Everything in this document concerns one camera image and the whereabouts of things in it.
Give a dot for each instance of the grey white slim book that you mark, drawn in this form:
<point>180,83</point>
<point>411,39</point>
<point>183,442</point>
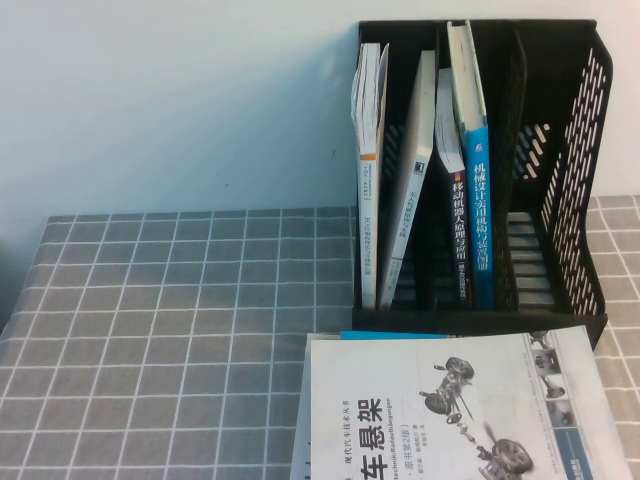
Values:
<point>415,150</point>

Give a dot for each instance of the black perforated book stand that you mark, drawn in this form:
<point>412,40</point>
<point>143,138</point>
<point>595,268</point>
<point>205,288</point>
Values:
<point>550,75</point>

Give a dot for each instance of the blue spine mechanism book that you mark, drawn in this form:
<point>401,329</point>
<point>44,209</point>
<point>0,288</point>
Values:
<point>481,225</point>

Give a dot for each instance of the white car suspension book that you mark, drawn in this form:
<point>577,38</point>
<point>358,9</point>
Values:
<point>400,380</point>

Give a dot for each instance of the grey checked tablecloth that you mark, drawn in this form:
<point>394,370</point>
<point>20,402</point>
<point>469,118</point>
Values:
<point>150,325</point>

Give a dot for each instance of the black spine robot book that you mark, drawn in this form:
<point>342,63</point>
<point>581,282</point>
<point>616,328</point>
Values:
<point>461,240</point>

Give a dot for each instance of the white book orange spine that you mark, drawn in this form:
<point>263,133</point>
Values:
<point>369,225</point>

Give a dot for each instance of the white book blue characters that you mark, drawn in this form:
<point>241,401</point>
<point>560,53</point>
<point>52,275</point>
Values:
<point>299,460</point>

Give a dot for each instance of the blue grey brand club book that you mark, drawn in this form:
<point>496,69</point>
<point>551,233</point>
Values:
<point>390,334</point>

